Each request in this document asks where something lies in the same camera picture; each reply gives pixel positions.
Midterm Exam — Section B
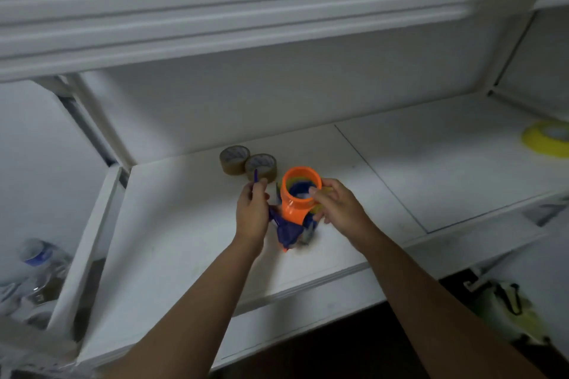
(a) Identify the clear glass jar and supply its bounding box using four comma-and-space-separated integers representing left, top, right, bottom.
26, 274, 63, 304

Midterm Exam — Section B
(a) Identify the orange and blue tape dispenser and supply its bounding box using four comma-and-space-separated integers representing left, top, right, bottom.
253, 166, 323, 253

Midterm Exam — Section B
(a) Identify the large brown tape roll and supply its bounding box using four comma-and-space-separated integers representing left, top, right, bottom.
244, 153, 278, 183

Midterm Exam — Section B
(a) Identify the person's left hand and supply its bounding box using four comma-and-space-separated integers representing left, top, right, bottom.
234, 178, 271, 255

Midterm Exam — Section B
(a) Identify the clear plastic water bottle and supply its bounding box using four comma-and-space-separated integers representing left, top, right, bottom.
17, 239, 72, 277

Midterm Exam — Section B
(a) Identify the person's left forearm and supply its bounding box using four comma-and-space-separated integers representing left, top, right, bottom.
104, 236, 266, 379

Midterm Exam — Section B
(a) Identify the white crumpled cloth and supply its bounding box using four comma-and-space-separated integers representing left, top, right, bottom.
0, 285, 59, 330

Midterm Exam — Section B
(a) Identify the white metal shelf rack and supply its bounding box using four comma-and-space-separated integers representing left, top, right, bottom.
0, 0, 569, 371

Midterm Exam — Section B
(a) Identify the green yellow bag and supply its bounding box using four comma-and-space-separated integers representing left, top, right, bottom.
471, 281, 552, 346

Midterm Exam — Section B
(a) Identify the small brown tape roll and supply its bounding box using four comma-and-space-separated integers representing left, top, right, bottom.
219, 144, 251, 176

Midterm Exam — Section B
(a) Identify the person's right forearm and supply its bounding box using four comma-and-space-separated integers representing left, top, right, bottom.
360, 227, 548, 379

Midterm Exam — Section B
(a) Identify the person's right hand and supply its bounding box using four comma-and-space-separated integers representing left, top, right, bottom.
308, 178, 379, 255

